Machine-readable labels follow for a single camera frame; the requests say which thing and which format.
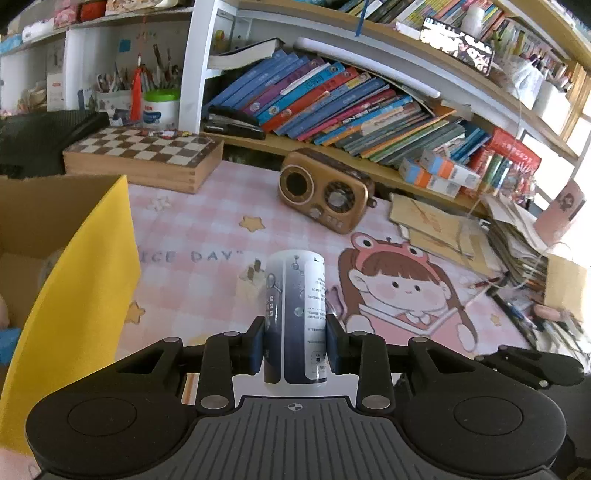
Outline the white blue cylindrical bottle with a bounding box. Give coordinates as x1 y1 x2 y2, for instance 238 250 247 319
263 250 328 387

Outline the blue plastic bag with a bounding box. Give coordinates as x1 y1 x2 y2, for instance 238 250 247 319
0 327 22 365

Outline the pink plush pig toy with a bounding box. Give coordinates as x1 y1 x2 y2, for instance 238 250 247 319
0 295 10 330

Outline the white power plug adapter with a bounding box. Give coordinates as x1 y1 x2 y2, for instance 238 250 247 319
235 259 266 304

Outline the pink checkered table mat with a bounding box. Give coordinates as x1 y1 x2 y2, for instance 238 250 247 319
118 162 525 356

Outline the brown retro radio speaker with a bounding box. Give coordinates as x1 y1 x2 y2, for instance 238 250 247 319
279 148 376 235

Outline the pile of papers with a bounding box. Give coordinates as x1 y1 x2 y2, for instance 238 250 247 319
480 194 590 353

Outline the yellow cardboard box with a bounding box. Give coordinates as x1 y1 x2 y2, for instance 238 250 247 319
1 175 140 454

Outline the wooden chessboard box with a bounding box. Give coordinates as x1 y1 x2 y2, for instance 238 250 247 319
63 127 223 194

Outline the white green lidded jar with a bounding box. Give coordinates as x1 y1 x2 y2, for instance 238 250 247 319
142 89 180 130

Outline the row of leaning books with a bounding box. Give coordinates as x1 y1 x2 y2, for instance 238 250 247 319
201 48 491 168

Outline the wooden bookshelf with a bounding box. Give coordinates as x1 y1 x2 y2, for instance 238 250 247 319
181 1 590 200

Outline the white pen holder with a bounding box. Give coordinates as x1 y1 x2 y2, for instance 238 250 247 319
96 90 131 124

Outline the black Yamaha keyboard piano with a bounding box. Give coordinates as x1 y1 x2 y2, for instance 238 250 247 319
0 110 110 179

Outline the white cubby shelf unit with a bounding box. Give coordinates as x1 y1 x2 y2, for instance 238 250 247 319
1 1 218 132

